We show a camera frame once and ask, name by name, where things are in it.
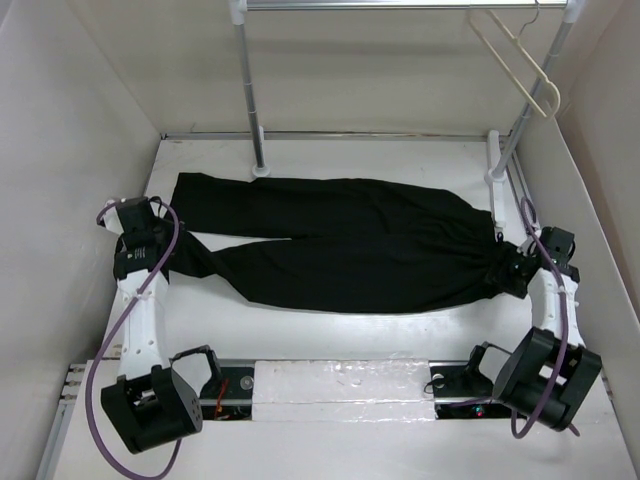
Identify aluminium side rail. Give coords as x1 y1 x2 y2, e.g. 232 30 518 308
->
504 152 533 244
36 364 87 480

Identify left aluminium side rail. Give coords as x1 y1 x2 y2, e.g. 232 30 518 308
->
36 364 87 480

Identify right aluminium side rail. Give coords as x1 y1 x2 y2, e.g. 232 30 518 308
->
504 152 533 244

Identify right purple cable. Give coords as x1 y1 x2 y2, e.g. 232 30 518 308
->
442 197 584 441

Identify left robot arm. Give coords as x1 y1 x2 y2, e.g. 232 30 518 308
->
100 197 225 454

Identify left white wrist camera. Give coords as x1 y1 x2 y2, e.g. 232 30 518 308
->
96 199 123 235

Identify metal clothes rack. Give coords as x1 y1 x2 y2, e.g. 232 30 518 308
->
227 0 589 241

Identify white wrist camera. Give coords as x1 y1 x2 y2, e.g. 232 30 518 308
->
517 236 541 258
96 199 123 235

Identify black trousers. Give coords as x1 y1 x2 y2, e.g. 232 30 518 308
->
171 173 511 314

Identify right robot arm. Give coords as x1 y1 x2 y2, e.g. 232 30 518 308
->
458 227 602 431

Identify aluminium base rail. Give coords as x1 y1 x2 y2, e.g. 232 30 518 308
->
202 359 510 424

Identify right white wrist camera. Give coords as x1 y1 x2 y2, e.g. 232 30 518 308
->
517 236 541 258

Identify cream clothes hanger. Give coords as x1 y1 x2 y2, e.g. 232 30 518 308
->
467 0 564 120

